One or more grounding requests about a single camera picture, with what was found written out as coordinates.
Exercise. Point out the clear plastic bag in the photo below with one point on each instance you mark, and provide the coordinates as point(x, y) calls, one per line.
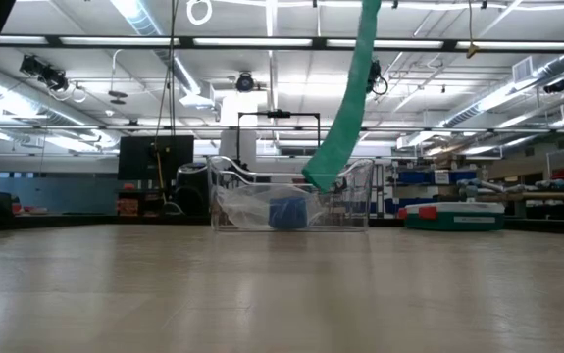
point(247, 208)

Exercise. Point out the blue bandage roll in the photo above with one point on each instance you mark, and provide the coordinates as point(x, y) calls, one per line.
point(287, 213)

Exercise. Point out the blue storage bins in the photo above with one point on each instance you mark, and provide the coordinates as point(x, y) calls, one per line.
point(463, 176)

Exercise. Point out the wooden workbench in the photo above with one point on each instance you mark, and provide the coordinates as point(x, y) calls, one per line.
point(556, 196)

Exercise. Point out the white ceiling vent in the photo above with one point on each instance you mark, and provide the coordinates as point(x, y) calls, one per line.
point(523, 70)

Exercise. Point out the yellow hanging plug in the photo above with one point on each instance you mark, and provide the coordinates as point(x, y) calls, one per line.
point(472, 50)

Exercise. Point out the black ceiling camera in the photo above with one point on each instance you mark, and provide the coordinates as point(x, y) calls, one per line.
point(244, 82)
point(48, 76)
point(554, 86)
point(374, 77)

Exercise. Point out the orange storage boxes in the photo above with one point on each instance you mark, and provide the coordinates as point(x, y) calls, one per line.
point(127, 207)

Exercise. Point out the silver ventilation duct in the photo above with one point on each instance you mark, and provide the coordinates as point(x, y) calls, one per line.
point(507, 93)

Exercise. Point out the black monitor screen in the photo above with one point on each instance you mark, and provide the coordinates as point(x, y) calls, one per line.
point(139, 157)

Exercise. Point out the black background station frame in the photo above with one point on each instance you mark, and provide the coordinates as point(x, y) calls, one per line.
point(279, 114)

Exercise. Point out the overhead light bar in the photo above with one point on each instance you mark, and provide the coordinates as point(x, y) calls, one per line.
point(262, 43)

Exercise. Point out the teal elastic bandage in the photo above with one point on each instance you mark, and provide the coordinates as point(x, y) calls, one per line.
point(347, 122)

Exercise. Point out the black rounded chair back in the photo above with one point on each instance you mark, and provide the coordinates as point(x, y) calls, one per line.
point(190, 191)

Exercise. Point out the black aluminium frame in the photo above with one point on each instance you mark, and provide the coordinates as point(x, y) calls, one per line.
point(90, 220)

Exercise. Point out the clear plastic bin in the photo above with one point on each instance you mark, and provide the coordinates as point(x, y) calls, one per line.
point(350, 218)

